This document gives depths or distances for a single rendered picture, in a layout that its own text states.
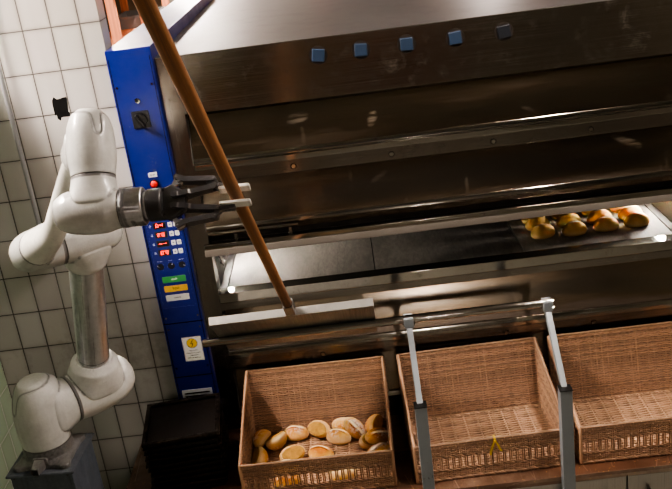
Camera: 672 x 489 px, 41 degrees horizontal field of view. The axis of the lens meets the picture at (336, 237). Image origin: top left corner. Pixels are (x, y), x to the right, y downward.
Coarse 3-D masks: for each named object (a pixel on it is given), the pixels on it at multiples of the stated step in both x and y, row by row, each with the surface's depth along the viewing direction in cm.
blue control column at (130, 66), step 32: (192, 0) 445; (128, 64) 313; (128, 96) 317; (160, 96) 319; (128, 128) 321; (160, 128) 321; (128, 160) 325; (160, 160) 326; (192, 256) 342; (192, 320) 348; (192, 384) 358
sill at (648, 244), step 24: (624, 240) 348; (648, 240) 345; (432, 264) 350; (456, 264) 347; (480, 264) 345; (504, 264) 345; (528, 264) 345; (240, 288) 351; (264, 288) 348; (288, 288) 348; (312, 288) 348; (336, 288) 348
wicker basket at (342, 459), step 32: (256, 384) 357; (288, 384) 357; (320, 384) 356; (352, 384) 356; (384, 384) 342; (256, 416) 358; (288, 416) 358; (320, 416) 358; (352, 416) 357; (384, 416) 357; (352, 448) 345; (256, 480) 320; (320, 480) 328; (352, 480) 320; (384, 480) 320
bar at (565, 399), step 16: (496, 304) 312; (512, 304) 311; (528, 304) 310; (544, 304) 309; (368, 320) 313; (384, 320) 312; (400, 320) 312; (416, 320) 312; (432, 320) 312; (240, 336) 314; (256, 336) 313; (272, 336) 313; (288, 336) 313; (416, 368) 306; (560, 368) 302; (416, 384) 303; (560, 384) 300; (416, 400) 301; (560, 400) 298; (416, 416) 299; (560, 416) 301; (560, 432) 305; (560, 448) 308; (432, 464) 306; (432, 480) 308
